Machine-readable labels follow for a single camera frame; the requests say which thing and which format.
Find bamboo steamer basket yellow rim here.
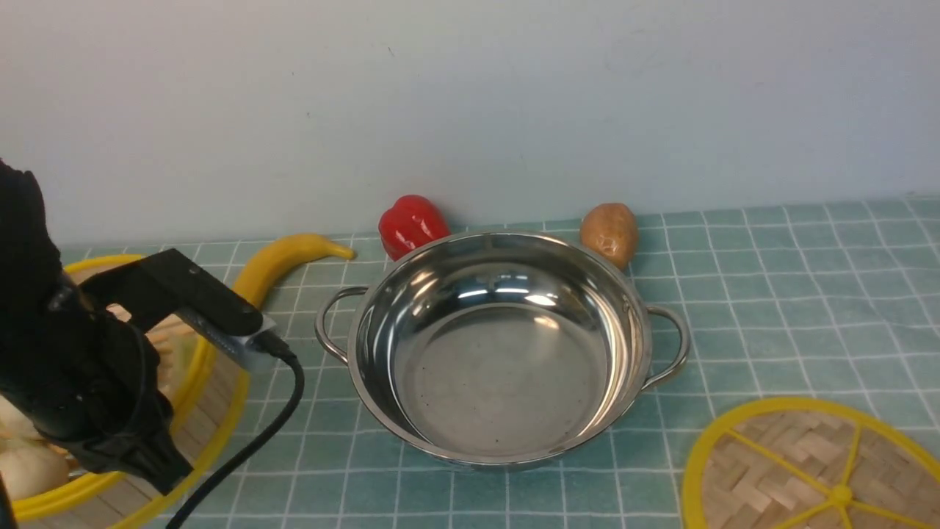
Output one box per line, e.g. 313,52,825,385
0,254,251,529

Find yellow banana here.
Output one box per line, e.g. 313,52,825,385
231,232,356,309

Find woven bamboo steamer lid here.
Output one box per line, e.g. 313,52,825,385
681,396,939,528

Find stainless steel pot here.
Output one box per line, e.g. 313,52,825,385
315,230,691,469

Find brown potato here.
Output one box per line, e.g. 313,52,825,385
579,202,640,270

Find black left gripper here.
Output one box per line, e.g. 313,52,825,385
1,292,192,494

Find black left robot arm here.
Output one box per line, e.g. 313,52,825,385
1,165,192,494

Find red bell pepper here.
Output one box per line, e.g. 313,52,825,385
378,195,451,262

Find black camera cable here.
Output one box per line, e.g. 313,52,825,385
166,332,306,529

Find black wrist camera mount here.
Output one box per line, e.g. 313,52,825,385
80,250,293,371

